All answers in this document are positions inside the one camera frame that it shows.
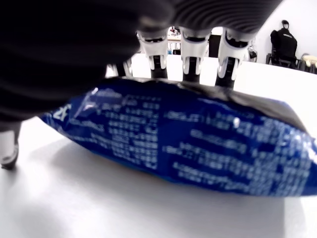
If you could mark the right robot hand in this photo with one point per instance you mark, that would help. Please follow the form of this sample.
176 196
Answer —
62 44

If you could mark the blue Oreo packet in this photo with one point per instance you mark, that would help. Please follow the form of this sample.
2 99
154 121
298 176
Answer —
198 138

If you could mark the seated figure in black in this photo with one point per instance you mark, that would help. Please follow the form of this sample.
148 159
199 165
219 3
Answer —
283 44

